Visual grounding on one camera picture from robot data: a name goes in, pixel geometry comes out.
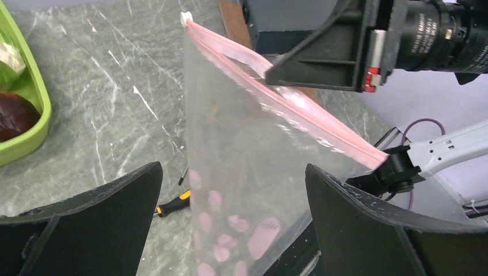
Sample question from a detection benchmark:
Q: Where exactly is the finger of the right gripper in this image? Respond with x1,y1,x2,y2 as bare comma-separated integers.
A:
265,1,395,93

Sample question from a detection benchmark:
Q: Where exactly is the clear zip top bag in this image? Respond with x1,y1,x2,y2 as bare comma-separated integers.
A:
180,12,387,275

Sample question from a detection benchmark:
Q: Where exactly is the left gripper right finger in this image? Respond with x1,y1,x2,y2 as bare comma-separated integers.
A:
305,164,487,275

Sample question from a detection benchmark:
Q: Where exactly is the black yellow screwdriver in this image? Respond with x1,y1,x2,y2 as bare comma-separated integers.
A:
154,190,191,218
178,165,189,186

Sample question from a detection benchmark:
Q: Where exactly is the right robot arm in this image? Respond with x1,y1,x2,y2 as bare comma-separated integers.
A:
265,1,487,196

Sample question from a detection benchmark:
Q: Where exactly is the green plastic tray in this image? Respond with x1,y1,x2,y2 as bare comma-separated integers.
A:
1,3,52,166

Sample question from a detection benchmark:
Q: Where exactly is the dark grey box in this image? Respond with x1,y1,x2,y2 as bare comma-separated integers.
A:
218,0,338,64

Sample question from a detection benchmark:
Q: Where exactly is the dark red onion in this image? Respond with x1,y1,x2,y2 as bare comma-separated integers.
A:
1,92,41,142

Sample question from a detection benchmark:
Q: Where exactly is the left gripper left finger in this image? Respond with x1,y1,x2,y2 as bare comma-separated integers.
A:
1,162,163,275

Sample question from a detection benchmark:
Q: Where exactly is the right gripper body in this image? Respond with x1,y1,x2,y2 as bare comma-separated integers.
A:
381,1,487,85

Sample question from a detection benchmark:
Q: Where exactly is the green cabbage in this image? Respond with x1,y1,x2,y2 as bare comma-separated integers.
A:
1,31,26,91

